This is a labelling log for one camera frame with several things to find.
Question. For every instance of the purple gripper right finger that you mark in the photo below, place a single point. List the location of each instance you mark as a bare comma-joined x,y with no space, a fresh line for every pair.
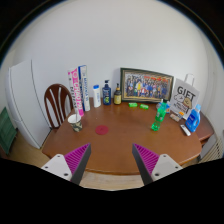
152,166

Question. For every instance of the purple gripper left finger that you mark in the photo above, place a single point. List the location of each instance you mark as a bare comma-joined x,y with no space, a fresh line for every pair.
70,166

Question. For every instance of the green plastic bottle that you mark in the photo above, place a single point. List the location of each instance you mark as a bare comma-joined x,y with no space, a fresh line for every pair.
160,114

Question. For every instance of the camouflage paper cup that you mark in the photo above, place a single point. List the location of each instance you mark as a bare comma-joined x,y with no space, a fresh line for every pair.
75,122

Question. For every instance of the red round coaster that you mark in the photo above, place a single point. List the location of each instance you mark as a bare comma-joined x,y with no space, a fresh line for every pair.
101,130

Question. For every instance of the small snack package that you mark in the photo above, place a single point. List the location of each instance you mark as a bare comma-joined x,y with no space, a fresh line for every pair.
176,118

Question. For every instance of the right green small pack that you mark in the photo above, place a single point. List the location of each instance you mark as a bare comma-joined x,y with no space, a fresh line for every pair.
143,106

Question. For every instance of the green small pack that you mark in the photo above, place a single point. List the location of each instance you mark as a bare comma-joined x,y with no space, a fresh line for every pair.
131,104
143,106

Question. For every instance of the blue detergent bottle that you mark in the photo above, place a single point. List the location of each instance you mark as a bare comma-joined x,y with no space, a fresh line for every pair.
193,120

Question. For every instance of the blue white plastic pouch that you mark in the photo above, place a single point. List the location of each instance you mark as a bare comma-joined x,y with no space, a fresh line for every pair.
167,106

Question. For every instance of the white radiator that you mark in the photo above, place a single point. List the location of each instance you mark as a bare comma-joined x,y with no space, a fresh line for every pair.
212,150

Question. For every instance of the left green small pack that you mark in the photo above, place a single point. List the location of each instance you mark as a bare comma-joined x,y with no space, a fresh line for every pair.
131,104

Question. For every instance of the wooden dining chair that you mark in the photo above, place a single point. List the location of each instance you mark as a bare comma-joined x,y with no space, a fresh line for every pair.
56,97

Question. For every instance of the green crate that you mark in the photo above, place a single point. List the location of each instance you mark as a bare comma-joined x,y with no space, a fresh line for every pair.
7,131

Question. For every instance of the white lotion bottle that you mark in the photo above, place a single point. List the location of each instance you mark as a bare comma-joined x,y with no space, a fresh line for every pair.
96,96

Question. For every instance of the white gift paper bag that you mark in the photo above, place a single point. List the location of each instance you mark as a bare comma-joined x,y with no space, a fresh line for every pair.
185,96

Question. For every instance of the amber pump bottle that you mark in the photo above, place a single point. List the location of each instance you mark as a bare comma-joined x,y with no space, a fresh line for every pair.
117,95

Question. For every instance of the dark blue pump bottle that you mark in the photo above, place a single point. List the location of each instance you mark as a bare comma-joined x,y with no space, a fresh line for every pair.
106,90

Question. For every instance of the framed group photo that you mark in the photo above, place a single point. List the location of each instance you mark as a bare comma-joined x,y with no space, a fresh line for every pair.
145,86

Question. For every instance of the white refrigerator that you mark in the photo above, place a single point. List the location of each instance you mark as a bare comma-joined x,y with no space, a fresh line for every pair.
24,105

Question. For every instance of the pink tall box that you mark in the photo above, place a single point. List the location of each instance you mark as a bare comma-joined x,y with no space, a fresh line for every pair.
75,91

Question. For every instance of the white blue tall box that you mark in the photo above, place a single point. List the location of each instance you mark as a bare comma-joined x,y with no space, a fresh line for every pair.
82,71

